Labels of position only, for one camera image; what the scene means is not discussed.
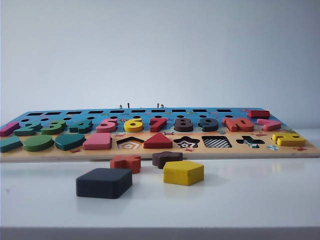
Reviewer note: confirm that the magenta number one block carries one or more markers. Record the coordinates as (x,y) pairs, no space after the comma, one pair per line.
(8,129)

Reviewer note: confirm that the green number three block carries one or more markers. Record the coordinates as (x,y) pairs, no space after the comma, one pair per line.
(53,130)

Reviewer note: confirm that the green circle block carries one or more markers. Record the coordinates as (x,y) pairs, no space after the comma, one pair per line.
(37,143)

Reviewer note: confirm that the pink trapezoid block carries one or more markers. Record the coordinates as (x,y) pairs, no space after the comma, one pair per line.
(97,142)

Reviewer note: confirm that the brown star block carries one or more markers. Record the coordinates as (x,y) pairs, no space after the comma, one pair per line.
(162,160)

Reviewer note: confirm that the dark blue square block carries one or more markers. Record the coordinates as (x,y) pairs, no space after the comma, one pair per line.
(103,183)

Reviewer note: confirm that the red triangle block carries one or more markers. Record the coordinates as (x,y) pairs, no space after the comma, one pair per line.
(158,143)

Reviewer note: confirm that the yellow pentagon block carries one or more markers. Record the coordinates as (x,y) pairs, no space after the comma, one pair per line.
(183,175)

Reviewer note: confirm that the orange number ten block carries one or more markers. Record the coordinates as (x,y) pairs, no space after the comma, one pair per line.
(232,126)

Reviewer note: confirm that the yellow number six block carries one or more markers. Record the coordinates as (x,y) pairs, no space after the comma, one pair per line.
(133,128)

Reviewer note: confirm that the pink number five block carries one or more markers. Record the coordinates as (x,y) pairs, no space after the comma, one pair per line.
(106,128)

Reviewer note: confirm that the brown number eight block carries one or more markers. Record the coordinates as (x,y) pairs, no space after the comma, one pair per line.
(183,128)

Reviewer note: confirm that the teal square block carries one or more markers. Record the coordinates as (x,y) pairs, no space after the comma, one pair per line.
(10,145)

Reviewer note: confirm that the dark blue number nine block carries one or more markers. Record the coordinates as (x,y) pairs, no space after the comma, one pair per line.
(208,128)

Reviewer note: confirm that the pink greater-than sign block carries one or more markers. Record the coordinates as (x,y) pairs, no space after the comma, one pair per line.
(268,126)

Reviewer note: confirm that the teal heart block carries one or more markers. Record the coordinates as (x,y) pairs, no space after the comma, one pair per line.
(70,142)

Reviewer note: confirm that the yellow equals sign block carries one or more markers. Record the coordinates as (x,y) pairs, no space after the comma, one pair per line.
(290,142)

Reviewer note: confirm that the orange cross block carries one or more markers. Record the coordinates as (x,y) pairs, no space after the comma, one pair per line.
(123,163)

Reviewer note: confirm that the red number seven block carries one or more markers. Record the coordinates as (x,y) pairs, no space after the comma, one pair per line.
(156,127)

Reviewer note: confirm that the teal number two block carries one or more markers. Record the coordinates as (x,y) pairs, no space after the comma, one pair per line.
(30,126)

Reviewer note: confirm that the red minus sign block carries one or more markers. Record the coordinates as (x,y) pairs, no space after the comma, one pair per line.
(260,114)

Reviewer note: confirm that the teal number four block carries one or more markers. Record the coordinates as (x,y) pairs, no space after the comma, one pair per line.
(80,128)

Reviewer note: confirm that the colourful wooden puzzle board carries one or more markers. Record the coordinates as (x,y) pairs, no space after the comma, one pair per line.
(62,153)

